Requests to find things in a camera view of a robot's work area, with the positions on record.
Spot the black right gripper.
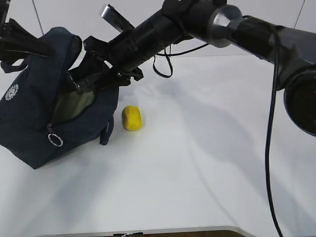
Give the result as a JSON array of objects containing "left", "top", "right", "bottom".
[{"left": 66, "top": 27, "right": 145, "bottom": 90}]

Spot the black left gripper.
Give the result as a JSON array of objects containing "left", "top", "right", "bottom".
[{"left": 0, "top": 0, "right": 50, "bottom": 61}]

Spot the glass container green lid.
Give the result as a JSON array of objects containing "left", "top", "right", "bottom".
[{"left": 52, "top": 89, "right": 95, "bottom": 123}]

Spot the navy blue lunch bag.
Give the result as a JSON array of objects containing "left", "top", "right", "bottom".
[{"left": 0, "top": 27, "right": 119, "bottom": 169}]

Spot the yellow lemon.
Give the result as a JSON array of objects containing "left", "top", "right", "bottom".
[{"left": 121, "top": 106, "right": 142, "bottom": 131}]

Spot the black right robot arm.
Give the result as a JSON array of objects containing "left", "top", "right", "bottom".
[{"left": 68, "top": 0, "right": 316, "bottom": 135}]

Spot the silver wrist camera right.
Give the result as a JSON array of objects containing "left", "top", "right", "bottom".
[{"left": 100, "top": 4, "right": 135, "bottom": 33}]

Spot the black cable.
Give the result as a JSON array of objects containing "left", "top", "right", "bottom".
[{"left": 153, "top": 14, "right": 284, "bottom": 237}]

